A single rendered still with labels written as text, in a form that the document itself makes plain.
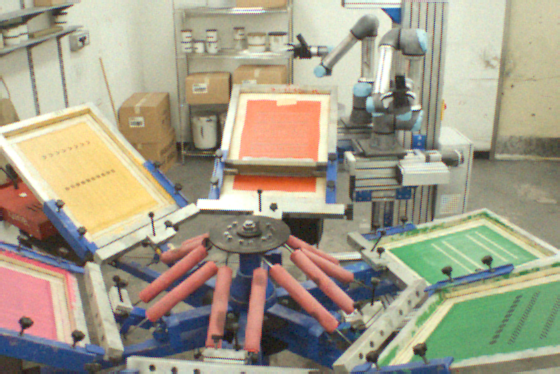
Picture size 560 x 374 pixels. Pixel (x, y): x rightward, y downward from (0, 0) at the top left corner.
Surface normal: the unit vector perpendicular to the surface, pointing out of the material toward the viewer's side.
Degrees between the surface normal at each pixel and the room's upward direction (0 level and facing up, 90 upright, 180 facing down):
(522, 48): 90
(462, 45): 90
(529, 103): 90
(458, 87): 90
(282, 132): 32
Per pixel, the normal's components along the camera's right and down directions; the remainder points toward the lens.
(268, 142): -0.06, -0.57
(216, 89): 0.03, 0.39
